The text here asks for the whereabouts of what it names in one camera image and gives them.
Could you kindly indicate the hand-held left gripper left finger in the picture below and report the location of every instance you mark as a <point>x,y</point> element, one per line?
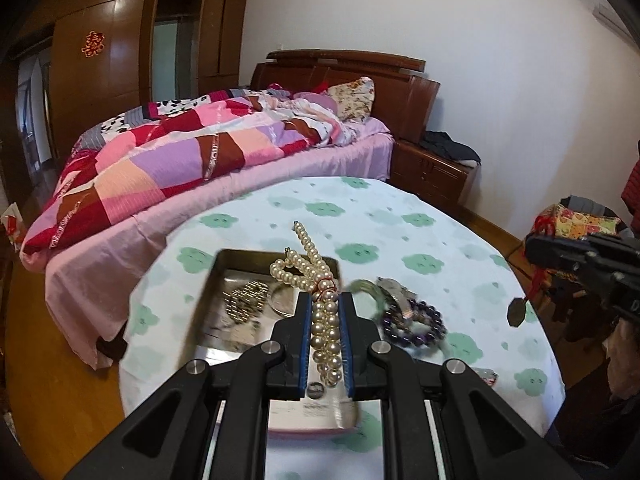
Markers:
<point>301,345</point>

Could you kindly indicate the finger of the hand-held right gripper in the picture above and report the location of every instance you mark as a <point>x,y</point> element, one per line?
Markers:
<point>555,252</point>

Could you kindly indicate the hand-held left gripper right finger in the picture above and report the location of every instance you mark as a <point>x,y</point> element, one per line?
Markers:
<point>346,345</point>

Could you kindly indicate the pink metal tin box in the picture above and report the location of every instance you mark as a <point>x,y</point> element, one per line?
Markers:
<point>235,332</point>

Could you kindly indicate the silver metal watch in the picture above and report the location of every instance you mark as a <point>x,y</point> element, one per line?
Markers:
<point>395,290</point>

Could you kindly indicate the person's right forearm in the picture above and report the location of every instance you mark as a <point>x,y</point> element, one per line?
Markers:
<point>625,360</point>

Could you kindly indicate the colourful patterned cushion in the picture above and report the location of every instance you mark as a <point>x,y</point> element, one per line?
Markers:
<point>575,222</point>

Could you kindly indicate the silver bangle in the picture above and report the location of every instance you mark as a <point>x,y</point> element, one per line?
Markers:
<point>280,308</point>

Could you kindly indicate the rattan chair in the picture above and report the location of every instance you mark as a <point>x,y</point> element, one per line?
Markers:
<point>565,300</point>

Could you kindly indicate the grey cloth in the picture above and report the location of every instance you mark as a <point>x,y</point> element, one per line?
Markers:
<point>590,205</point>

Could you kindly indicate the red garment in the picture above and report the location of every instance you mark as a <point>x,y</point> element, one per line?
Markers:
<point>632,185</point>

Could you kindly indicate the white tablecloth with green clouds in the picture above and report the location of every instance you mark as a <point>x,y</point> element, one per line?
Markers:
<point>400,220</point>

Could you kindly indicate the wooden nightstand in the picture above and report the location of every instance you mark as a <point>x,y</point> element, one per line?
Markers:
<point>435,175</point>

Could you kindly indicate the black clothing pile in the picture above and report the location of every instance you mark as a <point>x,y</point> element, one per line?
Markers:
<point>450,147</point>

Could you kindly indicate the pink bedsheet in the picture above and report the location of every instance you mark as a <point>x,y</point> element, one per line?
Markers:
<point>100,270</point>

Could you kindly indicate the wooden bed headboard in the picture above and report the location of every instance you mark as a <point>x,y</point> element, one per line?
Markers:
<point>400,95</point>

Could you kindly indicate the patchwork quilt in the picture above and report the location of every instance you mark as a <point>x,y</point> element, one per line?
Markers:
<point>150,160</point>

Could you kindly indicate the white air conditioner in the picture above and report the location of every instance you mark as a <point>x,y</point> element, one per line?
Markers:
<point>612,20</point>

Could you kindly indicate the floral pillow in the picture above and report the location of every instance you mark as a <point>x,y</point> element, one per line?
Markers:
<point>352,97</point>

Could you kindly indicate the cow print blanket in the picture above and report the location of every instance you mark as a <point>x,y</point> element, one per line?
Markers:
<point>175,106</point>

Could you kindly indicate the red and white bag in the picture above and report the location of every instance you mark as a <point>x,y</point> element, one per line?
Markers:
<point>12,225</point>

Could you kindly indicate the wooden wardrobe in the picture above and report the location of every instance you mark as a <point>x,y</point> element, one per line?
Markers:
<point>110,60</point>

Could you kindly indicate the red paper decoration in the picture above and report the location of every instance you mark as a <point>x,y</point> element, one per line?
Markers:
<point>93,44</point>

